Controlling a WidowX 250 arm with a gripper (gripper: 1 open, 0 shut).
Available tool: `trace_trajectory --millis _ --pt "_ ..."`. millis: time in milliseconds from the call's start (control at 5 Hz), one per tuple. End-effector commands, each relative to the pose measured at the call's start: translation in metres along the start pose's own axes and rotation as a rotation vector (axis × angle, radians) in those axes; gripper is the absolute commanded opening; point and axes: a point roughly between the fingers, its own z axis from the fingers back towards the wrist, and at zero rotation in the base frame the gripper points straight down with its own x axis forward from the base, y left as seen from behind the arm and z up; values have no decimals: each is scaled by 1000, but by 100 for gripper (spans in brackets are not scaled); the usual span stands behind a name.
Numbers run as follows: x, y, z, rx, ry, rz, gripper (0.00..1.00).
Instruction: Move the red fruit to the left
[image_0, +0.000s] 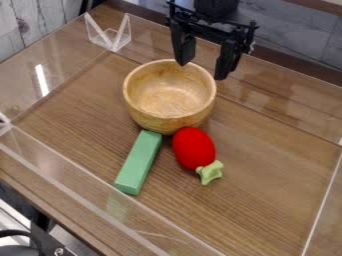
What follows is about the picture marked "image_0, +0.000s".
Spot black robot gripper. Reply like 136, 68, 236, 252
168, 0, 260, 81

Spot red plush fruit green stem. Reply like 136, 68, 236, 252
173, 127, 225, 186

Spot light wooden bowl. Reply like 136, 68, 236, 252
123, 59, 217, 135

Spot clear acrylic tray walls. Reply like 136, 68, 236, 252
0, 8, 342, 256

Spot green rectangular block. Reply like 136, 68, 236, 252
114, 130, 164, 195

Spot clear acrylic corner bracket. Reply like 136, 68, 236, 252
85, 13, 132, 52

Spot black metal table bracket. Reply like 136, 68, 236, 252
30, 223, 77, 256

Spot black cable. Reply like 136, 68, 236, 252
0, 228, 39, 256

